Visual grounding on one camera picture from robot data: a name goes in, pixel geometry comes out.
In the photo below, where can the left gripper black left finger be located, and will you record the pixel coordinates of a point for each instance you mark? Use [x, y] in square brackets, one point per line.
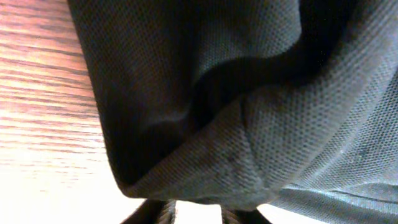
[153, 212]

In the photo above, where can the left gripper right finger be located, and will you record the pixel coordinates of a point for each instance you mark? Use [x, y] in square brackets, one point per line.
[242, 217]

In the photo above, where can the black polo shirt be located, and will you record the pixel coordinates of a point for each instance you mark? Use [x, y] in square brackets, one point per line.
[238, 103]

